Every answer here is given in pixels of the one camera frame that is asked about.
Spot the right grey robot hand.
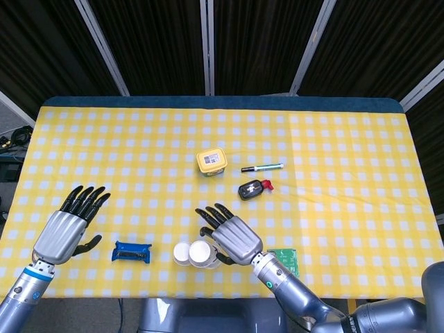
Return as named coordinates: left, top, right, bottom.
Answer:
left=194, top=203, right=263, bottom=266

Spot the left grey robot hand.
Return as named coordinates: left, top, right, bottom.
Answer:
left=32, top=185, right=112, bottom=266

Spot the paper cup with blue print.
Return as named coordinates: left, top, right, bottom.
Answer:
left=189, top=239, right=219, bottom=266

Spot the paper cup with fern print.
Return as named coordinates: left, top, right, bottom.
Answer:
left=173, top=241, right=191, bottom=267

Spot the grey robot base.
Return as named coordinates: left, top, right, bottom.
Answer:
left=137, top=298, right=289, bottom=333

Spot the paper cup with circle-slash mark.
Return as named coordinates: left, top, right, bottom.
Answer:
left=199, top=258, right=222, bottom=271

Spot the black bottle with red cap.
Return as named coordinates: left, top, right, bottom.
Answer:
left=237, top=178, right=275, bottom=202

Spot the green tea sachet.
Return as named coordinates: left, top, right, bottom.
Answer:
left=266, top=248, right=300, bottom=278

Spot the blue snack packet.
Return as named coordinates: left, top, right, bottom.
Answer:
left=110, top=240, right=153, bottom=265

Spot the white marker with black cap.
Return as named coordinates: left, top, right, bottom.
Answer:
left=241, top=163, right=284, bottom=173

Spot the green tub with yellow lid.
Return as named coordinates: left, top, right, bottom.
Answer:
left=196, top=147, right=229, bottom=178

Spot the black floor box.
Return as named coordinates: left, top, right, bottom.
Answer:
left=0, top=162, right=22, bottom=182

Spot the yellow checkered tablecloth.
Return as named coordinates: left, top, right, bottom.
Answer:
left=0, top=105, right=444, bottom=306

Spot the teal table cover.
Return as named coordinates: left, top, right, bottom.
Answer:
left=43, top=95, right=407, bottom=114

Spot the dark ribbed screen panel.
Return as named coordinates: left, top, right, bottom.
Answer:
left=89, top=0, right=205, bottom=97
left=0, top=0, right=122, bottom=121
left=298, top=0, right=444, bottom=103
left=213, top=0, right=327, bottom=95

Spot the thin black cable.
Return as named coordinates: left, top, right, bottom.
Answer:
left=117, top=298, right=126, bottom=333

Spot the black cable bundle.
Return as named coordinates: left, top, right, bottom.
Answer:
left=0, top=125, right=35, bottom=151

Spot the white screen post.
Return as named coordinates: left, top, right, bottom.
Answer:
left=0, top=89, right=36, bottom=128
left=199, top=0, right=216, bottom=96
left=289, top=0, right=334, bottom=96
left=74, top=0, right=130, bottom=97
left=400, top=59, right=444, bottom=112

